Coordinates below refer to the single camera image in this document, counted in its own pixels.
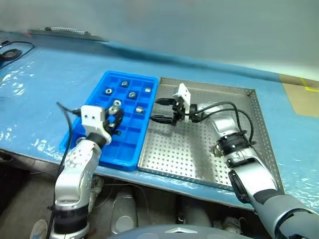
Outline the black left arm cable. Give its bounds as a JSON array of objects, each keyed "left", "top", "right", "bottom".
[{"left": 56, "top": 101, "right": 83, "bottom": 176}]

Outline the perforated steel tray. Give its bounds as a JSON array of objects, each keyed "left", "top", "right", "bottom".
[{"left": 137, "top": 76, "right": 285, "bottom": 193}]

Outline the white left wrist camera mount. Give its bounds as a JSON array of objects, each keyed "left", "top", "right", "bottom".
[{"left": 80, "top": 105, "right": 113, "bottom": 145}]

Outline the grey rounded robot leg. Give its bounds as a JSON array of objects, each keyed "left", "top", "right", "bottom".
[
  {"left": 110, "top": 190, "right": 138, "bottom": 235},
  {"left": 182, "top": 205, "right": 213, "bottom": 228}
]

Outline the grey metal rail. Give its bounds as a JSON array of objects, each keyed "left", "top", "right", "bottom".
[{"left": 27, "top": 26, "right": 109, "bottom": 43}]

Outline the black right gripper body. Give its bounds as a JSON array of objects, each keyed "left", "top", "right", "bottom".
[{"left": 171, "top": 98, "right": 186, "bottom": 125}]

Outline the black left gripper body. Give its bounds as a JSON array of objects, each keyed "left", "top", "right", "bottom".
[{"left": 102, "top": 109, "right": 118, "bottom": 130}]

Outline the grey robot torso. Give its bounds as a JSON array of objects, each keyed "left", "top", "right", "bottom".
[{"left": 106, "top": 224, "right": 244, "bottom": 239}]

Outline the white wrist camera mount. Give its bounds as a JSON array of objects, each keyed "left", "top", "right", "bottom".
[
  {"left": 80, "top": 105, "right": 113, "bottom": 145},
  {"left": 172, "top": 83, "right": 192, "bottom": 122}
]

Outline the blue plastic table cover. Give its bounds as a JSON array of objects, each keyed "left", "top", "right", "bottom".
[{"left": 0, "top": 30, "right": 319, "bottom": 213}]

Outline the brown cardboard sheet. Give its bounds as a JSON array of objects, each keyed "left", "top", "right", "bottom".
[{"left": 279, "top": 73, "right": 319, "bottom": 117}]

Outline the white sneaker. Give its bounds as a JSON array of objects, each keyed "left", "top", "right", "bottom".
[{"left": 32, "top": 219, "right": 49, "bottom": 239}]

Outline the thin black cable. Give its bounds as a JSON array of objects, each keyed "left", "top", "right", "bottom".
[{"left": 0, "top": 40, "right": 35, "bottom": 69}]

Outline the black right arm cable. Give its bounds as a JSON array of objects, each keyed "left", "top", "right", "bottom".
[{"left": 183, "top": 101, "right": 257, "bottom": 147}]

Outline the yellow tape strip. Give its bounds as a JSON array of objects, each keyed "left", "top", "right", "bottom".
[{"left": 300, "top": 77, "right": 319, "bottom": 92}]

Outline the black round disc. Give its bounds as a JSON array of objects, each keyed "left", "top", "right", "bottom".
[{"left": 0, "top": 49, "right": 21, "bottom": 61}]

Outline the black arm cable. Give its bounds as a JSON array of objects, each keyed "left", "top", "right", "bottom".
[
  {"left": 183, "top": 101, "right": 257, "bottom": 147},
  {"left": 56, "top": 101, "right": 83, "bottom": 176}
]

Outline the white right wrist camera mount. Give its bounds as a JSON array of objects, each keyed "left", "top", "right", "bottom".
[{"left": 172, "top": 83, "right": 192, "bottom": 122}]

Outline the blue compartment tray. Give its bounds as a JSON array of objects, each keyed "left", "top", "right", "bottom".
[{"left": 59, "top": 70, "right": 160, "bottom": 172}]

